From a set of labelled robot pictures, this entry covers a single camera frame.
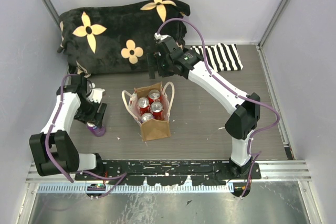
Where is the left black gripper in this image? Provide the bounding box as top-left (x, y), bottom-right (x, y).
top-left (76, 98), bottom-right (107, 128)

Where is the purple soda can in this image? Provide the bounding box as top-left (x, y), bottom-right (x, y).
top-left (86, 122), bottom-right (106, 137)
top-left (141, 113), bottom-right (154, 123)

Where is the red cola can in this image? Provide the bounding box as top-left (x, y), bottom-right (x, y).
top-left (148, 89), bottom-right (161, 104)
top-left (150, 102), bottom-right (164, 121)
top-left (137, 97), bottom-right (150, 116)

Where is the brown canvas bag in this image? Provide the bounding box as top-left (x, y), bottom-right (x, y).
top-left (121, 82), bottom-right (175, 142)

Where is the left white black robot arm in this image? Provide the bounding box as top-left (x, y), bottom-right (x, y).
top-left (29, 73), bottom-right (107, 180)

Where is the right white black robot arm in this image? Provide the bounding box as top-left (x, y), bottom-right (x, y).
top-left (148, 33), bottom-right (260, 179)

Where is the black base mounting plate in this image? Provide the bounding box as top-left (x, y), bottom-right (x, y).
top-left (76, 158), bottom-right (262, 186)

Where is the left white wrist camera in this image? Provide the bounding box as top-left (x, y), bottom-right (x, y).
top-left (87, 88), bottom-right (105, 103)

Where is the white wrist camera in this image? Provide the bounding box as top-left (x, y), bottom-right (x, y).
top-left (87, 88), bottom-right (105, 103)
top-left (154, 33), bottom-right (170, 43)

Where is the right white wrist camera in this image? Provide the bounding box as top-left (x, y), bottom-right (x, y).
top-left (154, 33), bottom-right (170, 43)

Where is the white slotted cable duct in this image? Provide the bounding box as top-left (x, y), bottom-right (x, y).
top-left (37, 183), bottom-right (234, 194)

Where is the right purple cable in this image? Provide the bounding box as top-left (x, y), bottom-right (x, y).
top-left (154, 18), bottom-right (281, 156)

